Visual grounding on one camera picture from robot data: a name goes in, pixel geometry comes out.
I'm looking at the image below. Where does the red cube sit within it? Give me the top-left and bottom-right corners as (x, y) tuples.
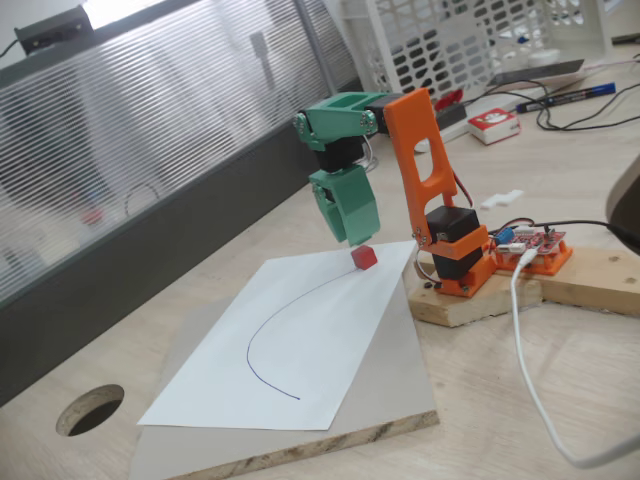
(350, 244), (378, 273)

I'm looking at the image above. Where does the black rectangular box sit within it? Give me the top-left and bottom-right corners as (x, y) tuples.
(435, 103), (467, 130)

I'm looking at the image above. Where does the white paper sheet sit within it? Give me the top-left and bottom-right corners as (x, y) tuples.
(137, 239), (419, 432)

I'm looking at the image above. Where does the small red object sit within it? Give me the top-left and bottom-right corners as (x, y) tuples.
(432, 89), (464, 112)

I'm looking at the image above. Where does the white plastic piece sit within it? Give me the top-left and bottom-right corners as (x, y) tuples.
(480, 188), (525, 209)

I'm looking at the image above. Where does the light wooden base block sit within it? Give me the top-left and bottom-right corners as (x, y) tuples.
(407, 249), (545, 329)

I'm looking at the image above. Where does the grey chipboard panel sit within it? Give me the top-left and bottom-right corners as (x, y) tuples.
(128, 240), (441, 480)

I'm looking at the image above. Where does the red and white small box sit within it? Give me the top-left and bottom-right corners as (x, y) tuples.
(467, 107), (522, 146)

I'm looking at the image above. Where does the red controller circuit board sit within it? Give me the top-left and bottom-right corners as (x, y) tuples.
(489, 224), (569, 256)

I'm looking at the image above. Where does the ribbed glass desk partition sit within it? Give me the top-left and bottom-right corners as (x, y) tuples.
(0, 0), (379, 406)

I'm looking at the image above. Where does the dark grey flat tablet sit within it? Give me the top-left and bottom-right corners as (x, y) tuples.
(487, 58), (586, 87)

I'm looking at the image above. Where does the blue marker pen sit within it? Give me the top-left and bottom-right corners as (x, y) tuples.
(514, 82), (617, 115)

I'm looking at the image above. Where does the long wooden base plank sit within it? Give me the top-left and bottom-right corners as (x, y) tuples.
(537, 243), (640, 317)

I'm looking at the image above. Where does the dark grey rounded object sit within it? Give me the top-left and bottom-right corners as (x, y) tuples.
(604, 154), (640, 236)

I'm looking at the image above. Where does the white plastic lattice crate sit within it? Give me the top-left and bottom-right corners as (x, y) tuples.
(339, 0), (614, 154)

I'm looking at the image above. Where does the black box device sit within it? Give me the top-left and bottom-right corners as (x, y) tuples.
(13, 4), (96, 55)

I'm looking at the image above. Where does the white usb cable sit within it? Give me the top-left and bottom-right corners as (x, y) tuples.
(509, 249), (640, 470)

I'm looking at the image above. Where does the orange circuit board mount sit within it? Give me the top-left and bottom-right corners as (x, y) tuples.
(492, 239), (575, 277)

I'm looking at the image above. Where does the thick black power cable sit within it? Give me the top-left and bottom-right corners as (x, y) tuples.
(529, 219), (640, 251)

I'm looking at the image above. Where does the thin black cable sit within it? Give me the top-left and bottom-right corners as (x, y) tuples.
(535, 84), (640, 132)

